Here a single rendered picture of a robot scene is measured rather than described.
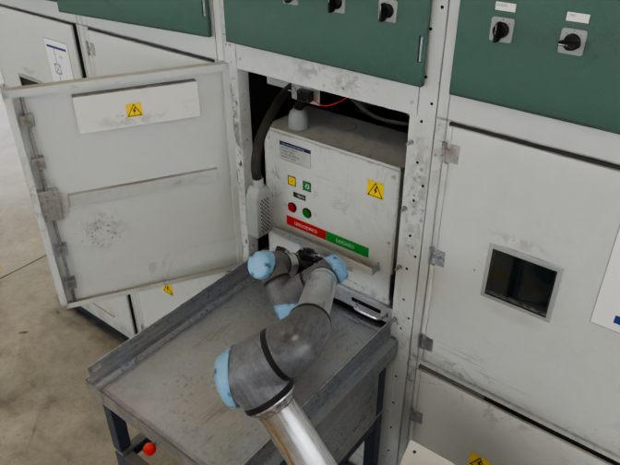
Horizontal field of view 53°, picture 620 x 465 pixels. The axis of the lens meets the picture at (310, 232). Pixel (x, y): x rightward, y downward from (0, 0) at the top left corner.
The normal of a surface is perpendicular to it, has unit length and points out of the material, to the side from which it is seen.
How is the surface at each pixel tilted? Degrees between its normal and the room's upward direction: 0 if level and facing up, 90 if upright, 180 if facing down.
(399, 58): 90
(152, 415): 0
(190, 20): 90
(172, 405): 0
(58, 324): 0
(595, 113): 90
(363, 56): 90
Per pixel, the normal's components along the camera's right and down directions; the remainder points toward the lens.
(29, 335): 0.00, -0.84
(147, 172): 0.38, 0.50
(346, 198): -0.62, 0.43
